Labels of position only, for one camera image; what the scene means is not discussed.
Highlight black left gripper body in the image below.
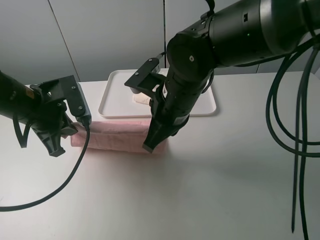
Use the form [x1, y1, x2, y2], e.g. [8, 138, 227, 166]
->
[13, 83, 76, 148]

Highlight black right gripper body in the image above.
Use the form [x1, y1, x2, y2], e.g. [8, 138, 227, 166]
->
[149, 82, 193, 136]

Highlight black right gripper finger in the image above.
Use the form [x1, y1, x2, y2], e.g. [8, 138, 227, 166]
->
[142, 118, 173, 153]

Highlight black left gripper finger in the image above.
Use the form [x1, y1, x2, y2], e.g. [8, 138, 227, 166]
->
[34, 127, 66, 157]
[60, 113, 78, 137]

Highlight cream white towel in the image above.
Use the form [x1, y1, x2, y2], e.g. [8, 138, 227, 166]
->
[132, 92, 151, 105]

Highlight pink towel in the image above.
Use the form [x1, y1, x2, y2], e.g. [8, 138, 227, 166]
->
[70, 119, 167, 155]

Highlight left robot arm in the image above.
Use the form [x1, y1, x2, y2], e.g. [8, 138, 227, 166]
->
[0, 72, 78, 157]

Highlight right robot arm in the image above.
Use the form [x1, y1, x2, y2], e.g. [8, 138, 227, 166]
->
[143, 0, 320, 152]

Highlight white rectangular plastic tray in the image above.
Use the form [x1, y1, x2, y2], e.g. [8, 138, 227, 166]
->
[98, 69, 217, 119]

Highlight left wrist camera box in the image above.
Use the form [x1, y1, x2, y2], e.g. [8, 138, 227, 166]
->
[38, 75, 92, 127]

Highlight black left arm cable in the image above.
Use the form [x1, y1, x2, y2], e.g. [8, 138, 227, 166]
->
[0, 122, 91, 213]

